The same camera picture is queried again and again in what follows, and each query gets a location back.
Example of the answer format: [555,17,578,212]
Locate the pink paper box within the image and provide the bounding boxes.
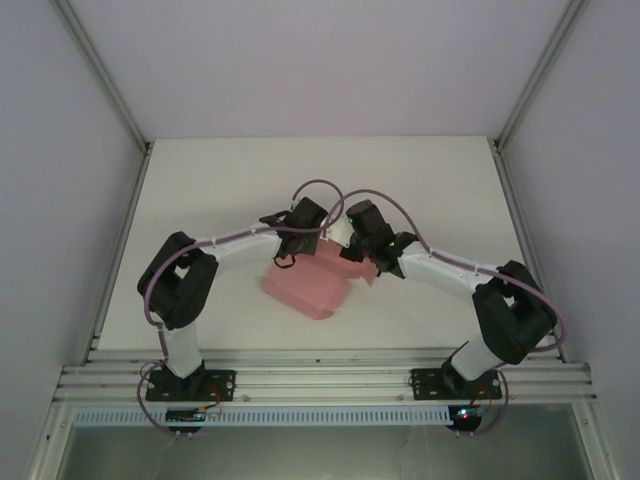
[260,238,379,322]

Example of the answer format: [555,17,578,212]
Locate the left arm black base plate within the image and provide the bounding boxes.
[145,368,237,403]

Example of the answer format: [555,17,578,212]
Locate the aluminium mounting rail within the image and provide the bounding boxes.
[52,348,599,404]

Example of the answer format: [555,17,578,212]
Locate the aluminium frame post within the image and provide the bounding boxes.
[52,0,154,151]
[492,0,589,151]

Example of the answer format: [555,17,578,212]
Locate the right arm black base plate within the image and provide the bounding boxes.
[409,368,504,403]

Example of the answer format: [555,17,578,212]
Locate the aluminium table side rail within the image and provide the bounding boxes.
[492,142,569,361]
[82,142,154,362]

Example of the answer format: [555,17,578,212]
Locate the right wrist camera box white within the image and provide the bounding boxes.
[322,219,354,249]

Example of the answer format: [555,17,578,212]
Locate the slotted pale blue cable duct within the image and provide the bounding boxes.
[73,405,451,427]

